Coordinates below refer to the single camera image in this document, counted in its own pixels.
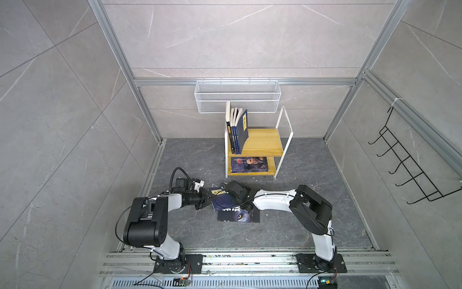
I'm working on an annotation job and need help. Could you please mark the dark portrait book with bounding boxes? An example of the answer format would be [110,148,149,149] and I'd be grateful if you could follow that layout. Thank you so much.
[231,167,269,174]

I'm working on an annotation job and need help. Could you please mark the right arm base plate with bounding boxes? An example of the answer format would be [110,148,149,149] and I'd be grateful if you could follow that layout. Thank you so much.
[295,253,348,273]

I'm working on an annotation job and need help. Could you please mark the white metal wooden shelf rack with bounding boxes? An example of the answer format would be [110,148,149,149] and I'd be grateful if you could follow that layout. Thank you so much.
[225,106,294,178]

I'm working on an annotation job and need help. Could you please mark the black wire hook rack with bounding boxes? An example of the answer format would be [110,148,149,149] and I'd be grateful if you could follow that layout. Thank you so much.
[368,107,462,205]

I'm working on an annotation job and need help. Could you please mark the white mesh wall basket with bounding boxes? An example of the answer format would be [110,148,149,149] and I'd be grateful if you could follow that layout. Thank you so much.
[194,80,282,113]

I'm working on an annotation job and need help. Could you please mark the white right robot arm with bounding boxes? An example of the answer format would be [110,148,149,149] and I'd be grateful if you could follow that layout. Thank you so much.
[225,181,337,272]

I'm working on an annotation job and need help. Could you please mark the black yellow book on shelf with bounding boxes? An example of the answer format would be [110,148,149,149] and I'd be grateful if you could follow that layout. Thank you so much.
[225,101,234,153]

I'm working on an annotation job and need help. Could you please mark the navy yellow-label front book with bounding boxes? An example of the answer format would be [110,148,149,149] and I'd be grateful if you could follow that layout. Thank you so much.
[209,188,238,211]

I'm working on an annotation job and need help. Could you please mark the navy book yin-yang cover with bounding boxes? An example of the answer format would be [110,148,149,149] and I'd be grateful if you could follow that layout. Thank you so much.
[235,108,241,155]

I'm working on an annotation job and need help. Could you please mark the blue book yellow label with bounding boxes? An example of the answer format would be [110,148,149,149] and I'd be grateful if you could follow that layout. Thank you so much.
[238,108,249,154]

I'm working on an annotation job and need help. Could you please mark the black white-title book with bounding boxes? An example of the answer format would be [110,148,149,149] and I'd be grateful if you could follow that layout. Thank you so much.
[217,208,260,223]

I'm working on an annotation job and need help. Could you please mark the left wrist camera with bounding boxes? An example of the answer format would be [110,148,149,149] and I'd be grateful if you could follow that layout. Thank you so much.
[192,179,205,192]

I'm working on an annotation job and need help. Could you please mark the black corrugated cable hose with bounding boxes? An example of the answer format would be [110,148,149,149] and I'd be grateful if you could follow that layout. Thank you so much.
[168,167,192,192]

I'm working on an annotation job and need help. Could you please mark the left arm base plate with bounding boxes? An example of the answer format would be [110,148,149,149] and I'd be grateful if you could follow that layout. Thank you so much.
[154,254,204,274]

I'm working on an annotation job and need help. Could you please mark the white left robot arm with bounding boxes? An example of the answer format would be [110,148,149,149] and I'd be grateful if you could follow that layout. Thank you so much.
[122,178,209,273]

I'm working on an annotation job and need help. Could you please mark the dark book pages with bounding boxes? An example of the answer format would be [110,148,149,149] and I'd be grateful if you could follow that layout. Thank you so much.
[230,108,238,154]

